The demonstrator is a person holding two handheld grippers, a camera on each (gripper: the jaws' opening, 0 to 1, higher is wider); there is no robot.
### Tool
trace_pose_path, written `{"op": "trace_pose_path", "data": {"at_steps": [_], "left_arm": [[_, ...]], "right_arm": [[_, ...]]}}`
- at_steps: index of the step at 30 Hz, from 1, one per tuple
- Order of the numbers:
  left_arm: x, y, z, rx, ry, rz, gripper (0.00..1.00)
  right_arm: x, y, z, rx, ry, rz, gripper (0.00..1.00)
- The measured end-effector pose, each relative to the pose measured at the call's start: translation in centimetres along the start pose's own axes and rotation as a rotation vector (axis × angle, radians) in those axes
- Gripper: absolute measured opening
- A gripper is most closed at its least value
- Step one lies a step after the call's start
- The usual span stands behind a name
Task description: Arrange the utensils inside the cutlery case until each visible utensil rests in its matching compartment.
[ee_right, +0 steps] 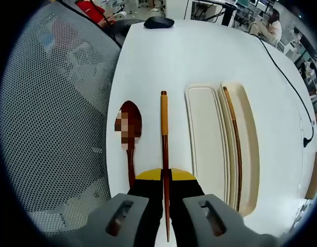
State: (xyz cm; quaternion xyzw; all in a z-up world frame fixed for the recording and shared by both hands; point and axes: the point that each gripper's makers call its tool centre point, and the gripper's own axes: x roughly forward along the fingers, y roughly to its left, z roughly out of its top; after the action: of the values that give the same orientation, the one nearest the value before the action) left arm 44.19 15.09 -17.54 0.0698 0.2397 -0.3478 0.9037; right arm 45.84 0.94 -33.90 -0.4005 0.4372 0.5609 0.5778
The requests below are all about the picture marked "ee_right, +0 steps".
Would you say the beige cutlery case base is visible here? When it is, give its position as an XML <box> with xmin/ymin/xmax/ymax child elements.
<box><xmin>219</xmin><ymin>81</ymin><xmax>260</xmax><ymax>217</ymax></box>

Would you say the black power cable with plug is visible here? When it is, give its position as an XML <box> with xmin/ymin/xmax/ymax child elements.
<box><xmin>257</xmin><ymin>35</ymin><xmax>315</xmax><ymax>148</ymax></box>

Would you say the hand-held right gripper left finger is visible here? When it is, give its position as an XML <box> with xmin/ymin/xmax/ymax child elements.
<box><xmin>87</xmin><ymin>168</ymin><xmax>165</xmax><ymax>247</ymax></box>

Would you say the grey mesh office chair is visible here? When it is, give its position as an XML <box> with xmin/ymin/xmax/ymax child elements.
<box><xmin>1</xmin><ymin>4</ymin><xmax>123</xmax><ymax>234</ymax></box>

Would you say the black computer mouse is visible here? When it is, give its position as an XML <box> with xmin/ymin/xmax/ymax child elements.
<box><xmin>143</xmin><ymin>16</ymin><xmax>175</xmax><ymax>30</ymax></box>

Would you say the brown cardboard box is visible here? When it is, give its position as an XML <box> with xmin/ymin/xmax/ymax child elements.
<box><xmin>304</xmin><ymin>151</ymin><xmax>317</xmax><ymax>201</ymax></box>

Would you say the beige cutlery case lid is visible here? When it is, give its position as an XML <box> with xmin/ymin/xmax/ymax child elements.
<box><xmin>184</xmin><ymin>85</ymin><xmax>230</xmax><ymax>206</ymax></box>

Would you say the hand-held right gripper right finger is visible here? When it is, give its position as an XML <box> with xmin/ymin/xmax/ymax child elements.
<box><xmin>169</xmin><ymin>168</ymin><xmax>280</xmax><ymax>247</ymax></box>

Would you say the brown wooden chopstick utensil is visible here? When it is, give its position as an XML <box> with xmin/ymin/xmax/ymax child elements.
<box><xmin>160</xmin><ymin>90</ymin><xmax>172</xmax><ymax>243</ymax></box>
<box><xmin>222</xmin><ymin>86</ymin><xmax>244</xmax><ymax>213</ymax></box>

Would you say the brown wooden spoon utensil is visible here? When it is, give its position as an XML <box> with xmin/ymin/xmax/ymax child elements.
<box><xmin>119</xmin><ymin>100</ymin><xmax>144</xmax><ymax>190</ymax></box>

